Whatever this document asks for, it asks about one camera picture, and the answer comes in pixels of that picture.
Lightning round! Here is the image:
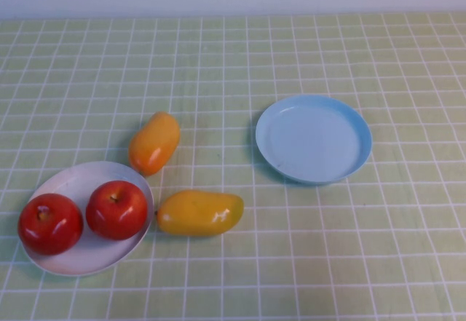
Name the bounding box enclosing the yellow mango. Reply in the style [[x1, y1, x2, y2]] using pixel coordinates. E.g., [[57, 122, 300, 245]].
[[155, 189, 245, 237]]

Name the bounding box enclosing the orange mango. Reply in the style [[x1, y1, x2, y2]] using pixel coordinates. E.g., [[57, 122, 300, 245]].
[[127, 111, 181, 177]]

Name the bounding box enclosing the red apple with long stem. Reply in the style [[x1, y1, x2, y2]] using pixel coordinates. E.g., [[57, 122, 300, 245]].
[[85, 180, 149, 241]]

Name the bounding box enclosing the red apple with short stem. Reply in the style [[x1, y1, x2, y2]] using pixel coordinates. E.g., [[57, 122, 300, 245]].
[[17, 192, 84, 256]]

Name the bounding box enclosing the light blue round plate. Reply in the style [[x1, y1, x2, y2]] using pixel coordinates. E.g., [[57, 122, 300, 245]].
[[254, 94, 374, 186]]

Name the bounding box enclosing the white round plate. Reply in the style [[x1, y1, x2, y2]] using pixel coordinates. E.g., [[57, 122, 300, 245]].
[[20, 160, 154, 277]]

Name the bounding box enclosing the green checkered tablecloth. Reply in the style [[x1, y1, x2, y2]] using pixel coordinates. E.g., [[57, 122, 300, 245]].
[[0, 12, 466, 321]]

